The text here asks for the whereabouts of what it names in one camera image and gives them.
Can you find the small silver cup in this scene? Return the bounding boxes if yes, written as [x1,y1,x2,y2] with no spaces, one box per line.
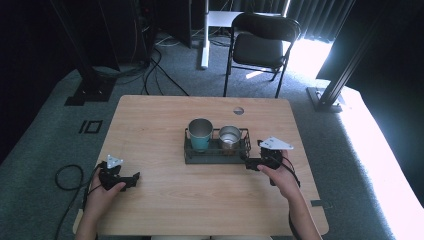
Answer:
[218,125,243,156]

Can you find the black wire rack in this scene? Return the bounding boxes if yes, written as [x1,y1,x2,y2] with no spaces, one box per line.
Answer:
[183,127,252,165]

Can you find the black floor cables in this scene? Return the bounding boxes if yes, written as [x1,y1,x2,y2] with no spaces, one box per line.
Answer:
[131,28,191,98]

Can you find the aluminium profile stand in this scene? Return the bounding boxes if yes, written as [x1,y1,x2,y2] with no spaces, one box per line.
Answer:
[305,0,396,114]

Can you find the person's left hand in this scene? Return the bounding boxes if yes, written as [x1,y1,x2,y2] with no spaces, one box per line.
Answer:
[84,168,128,214]

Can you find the black metal stand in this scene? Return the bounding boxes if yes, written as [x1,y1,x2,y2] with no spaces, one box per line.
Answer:
[49,0,118,107]

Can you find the black folding chair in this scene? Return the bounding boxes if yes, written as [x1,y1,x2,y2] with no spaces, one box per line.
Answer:
[222,12,303,100]

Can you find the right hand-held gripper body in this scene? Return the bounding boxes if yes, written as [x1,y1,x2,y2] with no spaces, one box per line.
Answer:
[259,135,295,171]

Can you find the teal metal cup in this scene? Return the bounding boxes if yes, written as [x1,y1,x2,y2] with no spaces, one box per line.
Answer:
[187,118,214,154]

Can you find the person's right hand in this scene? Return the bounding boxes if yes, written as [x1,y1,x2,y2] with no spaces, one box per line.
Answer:
[256,149,303,201]

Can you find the white desk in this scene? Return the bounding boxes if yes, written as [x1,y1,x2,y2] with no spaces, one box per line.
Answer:
[199,0,284,71]

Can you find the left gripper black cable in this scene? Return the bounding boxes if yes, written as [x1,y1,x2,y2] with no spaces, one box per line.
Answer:
[54,163,103,240]

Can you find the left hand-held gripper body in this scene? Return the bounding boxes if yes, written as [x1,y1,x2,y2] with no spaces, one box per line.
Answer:
[98,154,132,192]

